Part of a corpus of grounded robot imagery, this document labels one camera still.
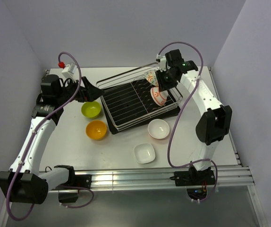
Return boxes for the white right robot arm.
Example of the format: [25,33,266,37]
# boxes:
[156,49,232,184]

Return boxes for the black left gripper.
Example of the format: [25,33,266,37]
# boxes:
[56,76,104,105]

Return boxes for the white bowl red ornaments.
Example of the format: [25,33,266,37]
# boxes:
[150,87,168,106]

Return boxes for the steel wire dish rack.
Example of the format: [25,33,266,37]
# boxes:
[95,61,183,131]

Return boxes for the lime green bowl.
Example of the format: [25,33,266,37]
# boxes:
[81,101,102,119]

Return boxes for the small white square dish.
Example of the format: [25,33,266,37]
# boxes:
[134,143,156,164]

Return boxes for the yellow orange plastic bowl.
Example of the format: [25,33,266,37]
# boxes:
[85,120,107,140]

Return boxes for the floral leaf pattern bowl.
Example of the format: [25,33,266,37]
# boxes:
[144,70,159,87]

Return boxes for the orange bowl white inside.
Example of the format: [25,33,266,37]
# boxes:
[147,119,170,140]

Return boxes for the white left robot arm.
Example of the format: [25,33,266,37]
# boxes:
[0,74,104,204]

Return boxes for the black drip tray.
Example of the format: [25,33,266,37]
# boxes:
[100,81,181,135]

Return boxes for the aluminium mounting rail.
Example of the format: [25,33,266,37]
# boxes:
[76,166,255,192]

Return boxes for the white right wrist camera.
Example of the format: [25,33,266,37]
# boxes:
[156,54,167,71]

